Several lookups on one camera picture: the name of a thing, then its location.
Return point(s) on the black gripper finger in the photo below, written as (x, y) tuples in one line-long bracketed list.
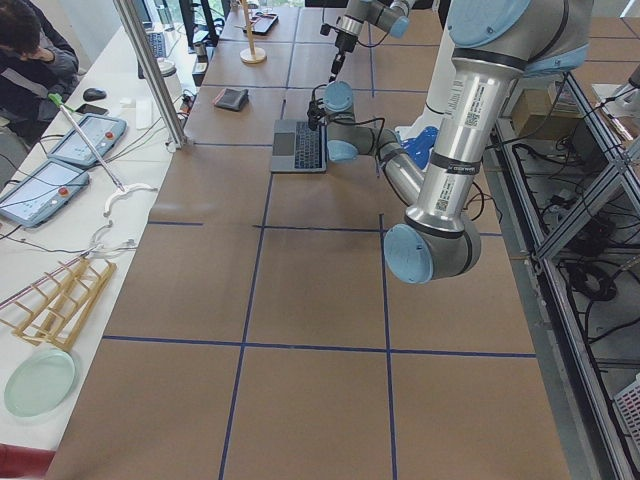
[(336, 66)]

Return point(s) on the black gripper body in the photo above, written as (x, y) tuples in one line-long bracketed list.
[(344, 41)]

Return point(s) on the grey laptop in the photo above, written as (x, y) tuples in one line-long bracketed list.
[(297, 148)]

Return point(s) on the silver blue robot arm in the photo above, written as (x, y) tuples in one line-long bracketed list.
[(392, 19), (494, 44)]

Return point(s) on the wooden mug tree stand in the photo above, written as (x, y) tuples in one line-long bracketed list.
[(252, 54)]

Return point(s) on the folded grey pink cloth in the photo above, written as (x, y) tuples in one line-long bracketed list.
[(231, 99)]

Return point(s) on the black computer mouse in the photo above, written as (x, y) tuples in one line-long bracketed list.
[(94, 94)]

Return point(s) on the reacher grabber stick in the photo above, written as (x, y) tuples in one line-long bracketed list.
[(122, 190)]

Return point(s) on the black smartphone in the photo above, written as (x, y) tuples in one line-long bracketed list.
[(88, 108)]

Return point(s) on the seated person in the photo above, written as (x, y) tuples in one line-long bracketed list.
[(36, 61)]

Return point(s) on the lower teach pendant tablet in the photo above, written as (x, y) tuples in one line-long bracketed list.
[(43, 193)]

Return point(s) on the wooden dish rack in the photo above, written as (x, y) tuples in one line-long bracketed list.
[(54, 308)]

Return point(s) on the pale green plate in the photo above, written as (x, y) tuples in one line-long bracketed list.
[(40, 383)]

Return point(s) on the white basket with tools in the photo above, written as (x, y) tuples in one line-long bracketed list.
[(626, 407)]

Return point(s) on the aluminium frame post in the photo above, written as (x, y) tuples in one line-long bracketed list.
[(151, 71)]

